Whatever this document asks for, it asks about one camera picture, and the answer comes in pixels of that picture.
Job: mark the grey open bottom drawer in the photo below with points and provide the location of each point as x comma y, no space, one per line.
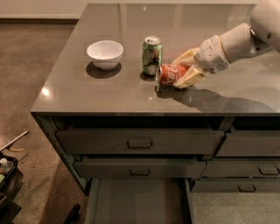
139,201

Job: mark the white plastic bottle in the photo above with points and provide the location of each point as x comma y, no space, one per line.
5,165

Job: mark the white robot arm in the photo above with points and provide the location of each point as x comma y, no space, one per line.
242,42

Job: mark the grey top left drawer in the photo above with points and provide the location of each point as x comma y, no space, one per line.
139,141

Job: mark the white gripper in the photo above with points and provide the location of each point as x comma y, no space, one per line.
212,55

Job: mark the green soda can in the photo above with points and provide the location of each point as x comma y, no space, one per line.
152,54

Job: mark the grey counter cabinet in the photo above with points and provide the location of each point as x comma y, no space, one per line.
79,95

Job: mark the grey bottom right drawer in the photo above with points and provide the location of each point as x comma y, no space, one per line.
236,185

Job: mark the red coke can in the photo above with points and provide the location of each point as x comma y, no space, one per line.
168,74

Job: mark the metal rod on floor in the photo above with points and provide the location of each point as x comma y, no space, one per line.
10,143

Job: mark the black object on floor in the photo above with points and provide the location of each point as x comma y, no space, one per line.
73,216

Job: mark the black cart with items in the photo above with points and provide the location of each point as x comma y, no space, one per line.
10,184

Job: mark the grey middle left drawer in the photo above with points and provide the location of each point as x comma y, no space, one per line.
142,167

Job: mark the grey middle right drawer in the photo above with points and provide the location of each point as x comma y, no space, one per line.
242,168

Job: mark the white bowl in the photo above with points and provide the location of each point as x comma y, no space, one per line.
105,54

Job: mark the grey top right drawer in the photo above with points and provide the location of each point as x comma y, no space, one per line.
250,143

